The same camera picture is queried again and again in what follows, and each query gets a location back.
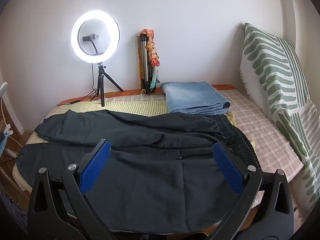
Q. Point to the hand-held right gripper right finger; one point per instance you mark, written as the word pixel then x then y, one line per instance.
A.
pixel 228 170

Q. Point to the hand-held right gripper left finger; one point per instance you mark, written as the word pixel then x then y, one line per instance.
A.
pixel 96 162

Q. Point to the black pants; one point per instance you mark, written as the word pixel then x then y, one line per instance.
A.
pixel 150 180

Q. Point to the pink checked blanket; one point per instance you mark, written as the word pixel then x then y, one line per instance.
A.
pixel 262 135

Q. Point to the yellow striped blanket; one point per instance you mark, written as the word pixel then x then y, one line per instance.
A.
pixel 140 107

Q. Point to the green patterned cushion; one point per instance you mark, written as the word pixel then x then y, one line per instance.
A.
pixel 302 140
pixel 267 62

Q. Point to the folded blue jeans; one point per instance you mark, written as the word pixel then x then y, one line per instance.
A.
pixel 192 97

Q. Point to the white power strip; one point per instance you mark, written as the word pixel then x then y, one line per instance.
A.
pixel 11 153

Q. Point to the folded silver tripod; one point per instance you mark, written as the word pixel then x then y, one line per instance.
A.
pixel 145 60

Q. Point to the black phone holder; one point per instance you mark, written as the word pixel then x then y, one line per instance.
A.
pixel 88 38

